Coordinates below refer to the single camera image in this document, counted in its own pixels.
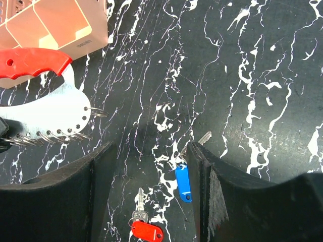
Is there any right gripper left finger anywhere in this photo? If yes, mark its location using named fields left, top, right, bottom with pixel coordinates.
left=1, top=142, right=117, bottom=241

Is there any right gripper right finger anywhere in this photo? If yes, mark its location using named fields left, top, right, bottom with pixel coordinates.
left=186, top=143, right=322, bottom=241

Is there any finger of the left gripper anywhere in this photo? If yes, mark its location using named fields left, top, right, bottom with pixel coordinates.
left=0, top=118, right=10, bottom=153

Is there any key with blue tag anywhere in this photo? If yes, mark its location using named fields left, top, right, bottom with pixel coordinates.
left=174, top=131, right=212, bottom=203

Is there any key with red tag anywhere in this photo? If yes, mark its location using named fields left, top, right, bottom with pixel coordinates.
left=129, top=188, right=164, bottom=242

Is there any pink desk organizer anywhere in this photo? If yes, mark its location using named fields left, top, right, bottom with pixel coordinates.
left=0, top=0, right=109, bottom=89

